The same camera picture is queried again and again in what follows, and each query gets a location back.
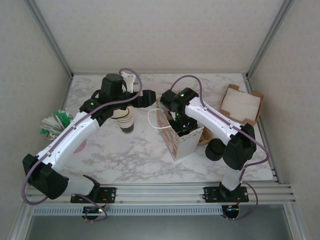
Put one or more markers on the animal print paper gift bag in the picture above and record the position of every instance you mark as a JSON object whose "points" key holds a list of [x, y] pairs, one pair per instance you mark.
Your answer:
{"points": [[186, 147]]}

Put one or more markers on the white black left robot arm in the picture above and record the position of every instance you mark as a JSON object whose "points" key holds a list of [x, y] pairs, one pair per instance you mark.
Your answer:
{"points": [[70, 140]]}

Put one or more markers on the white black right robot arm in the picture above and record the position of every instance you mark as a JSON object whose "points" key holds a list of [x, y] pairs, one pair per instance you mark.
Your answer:
{"points": [[212, 117]]}

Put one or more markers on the striped paper cup stack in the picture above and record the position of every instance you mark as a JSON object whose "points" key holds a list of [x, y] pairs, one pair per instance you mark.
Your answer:
{"points": [[126, 122]]}

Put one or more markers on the brown pulp cup carrier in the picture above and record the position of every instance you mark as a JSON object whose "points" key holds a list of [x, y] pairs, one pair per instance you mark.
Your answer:
{"points": [[206, 137]]}

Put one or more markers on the white paper napkin stack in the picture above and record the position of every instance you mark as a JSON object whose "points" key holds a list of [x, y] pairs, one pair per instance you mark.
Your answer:
{"points": [[231, 113]]}

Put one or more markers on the black cup lid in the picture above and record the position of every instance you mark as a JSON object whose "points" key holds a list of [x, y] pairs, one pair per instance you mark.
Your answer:
{"points": [[215, 150]]}

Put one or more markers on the paper wrapped straws bunch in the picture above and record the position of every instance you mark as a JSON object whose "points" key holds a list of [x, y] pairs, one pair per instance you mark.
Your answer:
{"points": [[57, 122]]}

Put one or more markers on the pink straw holder cup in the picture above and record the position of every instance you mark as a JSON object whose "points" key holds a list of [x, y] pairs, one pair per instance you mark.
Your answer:
{"points": [[82, 147]]}

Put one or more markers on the brown cardboard napkin tray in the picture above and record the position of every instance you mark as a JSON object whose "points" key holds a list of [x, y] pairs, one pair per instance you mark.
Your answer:
{"points": [[260, 107]]}

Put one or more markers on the small black controller board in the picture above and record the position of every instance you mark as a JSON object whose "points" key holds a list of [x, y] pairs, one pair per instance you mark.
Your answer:
{"points": [[96, 211], [231, 210]]}

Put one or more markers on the aluminium frame post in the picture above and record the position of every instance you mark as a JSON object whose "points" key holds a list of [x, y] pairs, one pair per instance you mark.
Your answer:
{"points": [[269, 37], [51, 37]]}

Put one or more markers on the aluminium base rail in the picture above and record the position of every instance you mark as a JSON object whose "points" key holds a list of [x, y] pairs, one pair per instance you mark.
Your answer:
{"points": [[160, 193]]}

